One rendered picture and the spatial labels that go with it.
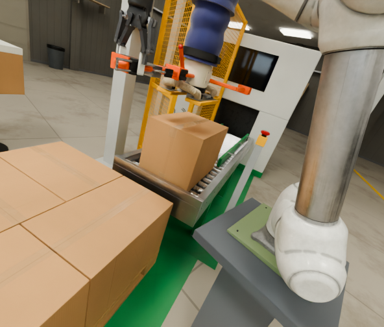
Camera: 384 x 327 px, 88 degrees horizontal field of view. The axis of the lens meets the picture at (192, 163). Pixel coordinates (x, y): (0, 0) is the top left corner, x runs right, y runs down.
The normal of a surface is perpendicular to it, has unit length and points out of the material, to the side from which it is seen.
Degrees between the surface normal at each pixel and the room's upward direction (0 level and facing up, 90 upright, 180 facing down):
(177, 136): 90
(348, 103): 95
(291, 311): 0
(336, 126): 96
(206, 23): 112
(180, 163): 90
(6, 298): 0
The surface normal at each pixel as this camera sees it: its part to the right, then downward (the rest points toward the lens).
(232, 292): -0.66, 0.13
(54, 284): 0.29, -0.87
